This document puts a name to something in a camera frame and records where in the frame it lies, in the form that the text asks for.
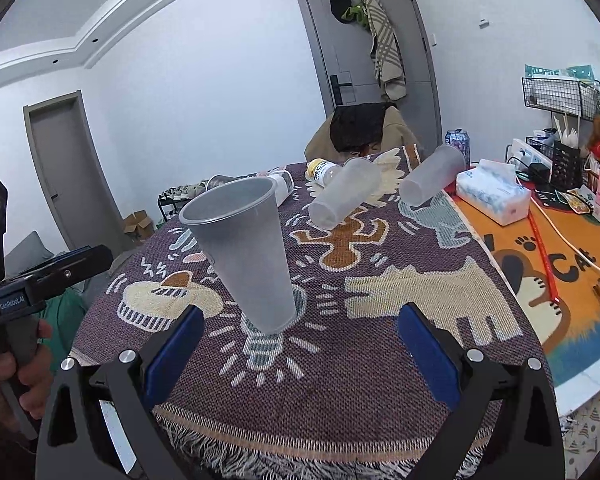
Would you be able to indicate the cardboard box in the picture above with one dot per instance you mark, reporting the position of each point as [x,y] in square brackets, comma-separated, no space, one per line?
[139,227]

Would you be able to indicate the yellow-capped plastic bottle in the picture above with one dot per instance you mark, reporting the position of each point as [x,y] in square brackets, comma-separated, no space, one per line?
[322,170]

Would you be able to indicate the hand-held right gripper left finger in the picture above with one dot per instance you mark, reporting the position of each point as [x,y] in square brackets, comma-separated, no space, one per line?
[174,357]

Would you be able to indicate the clear bottle with white label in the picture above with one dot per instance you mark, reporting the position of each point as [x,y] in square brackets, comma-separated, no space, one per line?
[282,185]

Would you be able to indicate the green cloth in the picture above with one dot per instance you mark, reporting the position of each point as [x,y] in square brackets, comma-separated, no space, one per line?
[62,325]

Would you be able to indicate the drink can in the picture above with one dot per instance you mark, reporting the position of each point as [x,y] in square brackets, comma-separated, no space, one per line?
[459,141]

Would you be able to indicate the grey door with lock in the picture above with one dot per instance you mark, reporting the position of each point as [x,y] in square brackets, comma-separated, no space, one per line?
[330,35]

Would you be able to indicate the translucent plastic cup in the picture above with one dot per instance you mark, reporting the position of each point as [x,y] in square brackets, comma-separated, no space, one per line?
[432,175]
[345,192]
[220,181]
[245,255]

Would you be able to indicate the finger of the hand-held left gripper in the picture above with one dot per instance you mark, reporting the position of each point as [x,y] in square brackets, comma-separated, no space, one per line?
[75,272]

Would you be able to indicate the patterned white tablecloth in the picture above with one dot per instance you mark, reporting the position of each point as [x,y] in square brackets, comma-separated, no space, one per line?
[590,435]

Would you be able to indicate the shoe rack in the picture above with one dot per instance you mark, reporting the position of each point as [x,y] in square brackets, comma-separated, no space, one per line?
[180,200]

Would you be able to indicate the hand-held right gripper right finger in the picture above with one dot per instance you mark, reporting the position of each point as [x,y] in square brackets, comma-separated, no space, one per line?
[430,357]

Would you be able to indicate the black power adapter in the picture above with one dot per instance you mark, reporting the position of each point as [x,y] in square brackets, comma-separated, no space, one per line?
[539,172]

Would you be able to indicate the black hat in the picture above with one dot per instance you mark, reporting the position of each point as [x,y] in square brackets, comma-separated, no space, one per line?
[339,7]

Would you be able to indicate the grey sofa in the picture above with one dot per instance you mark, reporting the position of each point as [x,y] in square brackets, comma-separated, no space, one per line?
[27,252]

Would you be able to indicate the tissue pack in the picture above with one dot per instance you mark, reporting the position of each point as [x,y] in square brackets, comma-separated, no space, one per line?
[495,195]

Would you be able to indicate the plain grey door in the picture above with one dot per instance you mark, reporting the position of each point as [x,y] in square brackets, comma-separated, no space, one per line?
[65,170]

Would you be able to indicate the printed woven blanket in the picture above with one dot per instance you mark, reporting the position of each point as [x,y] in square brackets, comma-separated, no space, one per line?
[320,400]

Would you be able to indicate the plaid scarf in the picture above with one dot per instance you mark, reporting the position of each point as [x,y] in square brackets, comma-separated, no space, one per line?
[386,50]

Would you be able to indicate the person's left hand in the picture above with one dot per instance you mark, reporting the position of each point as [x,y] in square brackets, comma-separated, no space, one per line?
[35,385]

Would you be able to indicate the white power strip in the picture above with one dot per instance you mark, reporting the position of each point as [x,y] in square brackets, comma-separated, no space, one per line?
[525,152]

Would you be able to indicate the orange cat mat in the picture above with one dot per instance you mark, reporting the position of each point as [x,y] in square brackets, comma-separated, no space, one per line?
[572,320]

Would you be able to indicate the white plastic forks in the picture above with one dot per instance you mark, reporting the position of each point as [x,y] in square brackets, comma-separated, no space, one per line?
[567,132]

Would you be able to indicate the red ribbon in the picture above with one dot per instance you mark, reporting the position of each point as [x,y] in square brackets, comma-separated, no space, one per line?
[542,255]

